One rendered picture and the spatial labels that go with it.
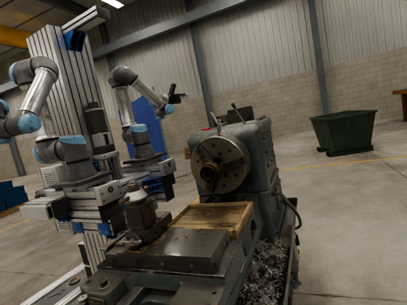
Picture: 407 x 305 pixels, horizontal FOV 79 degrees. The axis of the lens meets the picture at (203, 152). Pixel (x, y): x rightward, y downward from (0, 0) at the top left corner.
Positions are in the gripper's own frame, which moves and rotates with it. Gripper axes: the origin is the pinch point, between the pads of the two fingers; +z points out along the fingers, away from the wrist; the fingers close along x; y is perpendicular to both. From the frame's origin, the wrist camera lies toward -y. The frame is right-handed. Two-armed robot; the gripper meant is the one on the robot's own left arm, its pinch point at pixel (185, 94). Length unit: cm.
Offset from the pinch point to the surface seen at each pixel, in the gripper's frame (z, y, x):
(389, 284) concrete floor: 45, 140, 142
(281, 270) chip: -45, 86, 119
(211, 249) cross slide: -93, 44, 128
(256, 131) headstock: -23, 24, 91
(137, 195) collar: -102, 30, 104
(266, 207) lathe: -25, 68, 97
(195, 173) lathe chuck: -53, 44, 71
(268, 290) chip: -61, 85, 122
